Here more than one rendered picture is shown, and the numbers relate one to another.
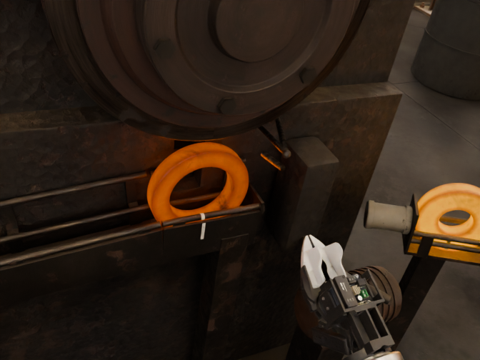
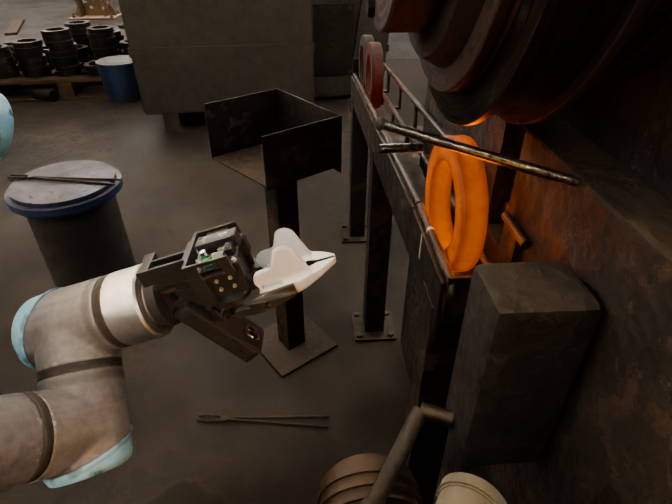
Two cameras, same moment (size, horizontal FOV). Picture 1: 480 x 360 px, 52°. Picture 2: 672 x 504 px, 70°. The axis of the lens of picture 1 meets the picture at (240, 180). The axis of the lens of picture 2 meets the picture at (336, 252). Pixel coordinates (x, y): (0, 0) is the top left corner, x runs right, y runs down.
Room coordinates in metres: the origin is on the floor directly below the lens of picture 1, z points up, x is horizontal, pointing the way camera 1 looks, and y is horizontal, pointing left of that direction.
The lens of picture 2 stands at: (0.81, -0.53, 1.08)
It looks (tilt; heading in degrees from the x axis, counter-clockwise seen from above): 35 degrees down; 116
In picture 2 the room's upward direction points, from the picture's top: straight up
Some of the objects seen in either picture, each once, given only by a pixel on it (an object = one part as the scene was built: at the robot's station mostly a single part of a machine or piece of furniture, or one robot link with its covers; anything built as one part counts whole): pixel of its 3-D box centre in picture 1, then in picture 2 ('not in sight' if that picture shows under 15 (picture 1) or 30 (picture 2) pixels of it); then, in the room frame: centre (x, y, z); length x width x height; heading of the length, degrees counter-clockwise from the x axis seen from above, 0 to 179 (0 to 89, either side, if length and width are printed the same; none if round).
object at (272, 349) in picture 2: not in sight; (280, 241); (0.20, 0.38, 0.36); 0.26 x 0.20 x 0.72; 155
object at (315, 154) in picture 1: (298, 195); (512, 370); (0.83, -0.13, 0.68); 0.11 x 0.08 x 0.24; 30
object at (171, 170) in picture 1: (198, 189); (452, 204); (0.70, 0.07, 0.75); 0.18 x 0.03 x 0.18; 120
